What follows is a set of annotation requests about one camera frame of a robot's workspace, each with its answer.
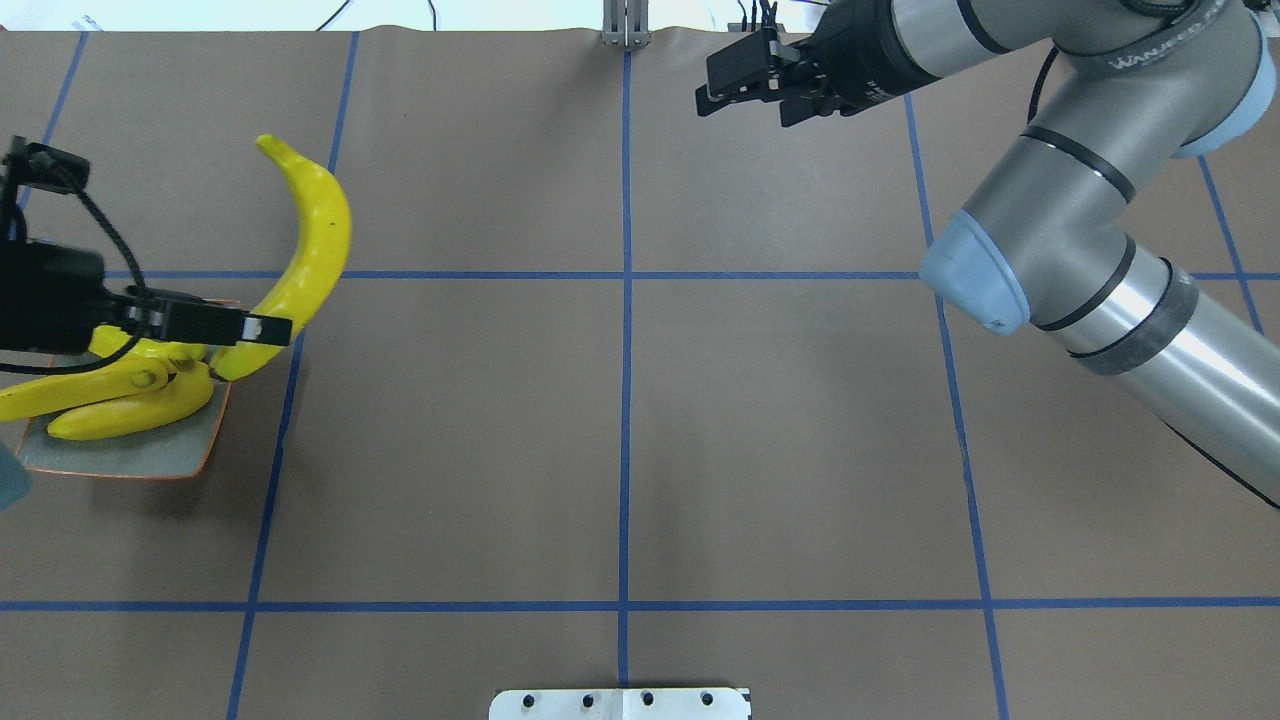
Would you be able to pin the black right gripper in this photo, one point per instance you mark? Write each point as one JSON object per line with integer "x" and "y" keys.
{"x": 858, "y": 62}

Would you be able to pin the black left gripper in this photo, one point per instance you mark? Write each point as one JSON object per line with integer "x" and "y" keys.
{"x": 48, "y": 294}

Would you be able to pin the yellow banana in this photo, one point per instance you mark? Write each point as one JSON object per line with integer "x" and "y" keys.
{"x": 185, "y": 394}
{"x": 126, "y": 377}
{"x": 324, "y": 238}
{"x": 176, "y": 356}

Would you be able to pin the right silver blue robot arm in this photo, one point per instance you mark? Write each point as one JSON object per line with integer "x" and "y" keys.
{"x": 1038, "y": 243}

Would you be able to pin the grey square plate orange rim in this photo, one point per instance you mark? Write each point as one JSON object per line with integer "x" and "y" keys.
{"x": 177, "y": 451}

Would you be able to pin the aluminium frame post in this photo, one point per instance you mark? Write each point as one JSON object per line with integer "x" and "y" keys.
{"x": 625, "y": 23}

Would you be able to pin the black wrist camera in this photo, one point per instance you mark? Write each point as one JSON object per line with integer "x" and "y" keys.
{"x": 36, "y": 165}

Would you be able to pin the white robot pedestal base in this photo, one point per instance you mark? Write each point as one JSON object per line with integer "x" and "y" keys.
{"x": 623, "y": 703}

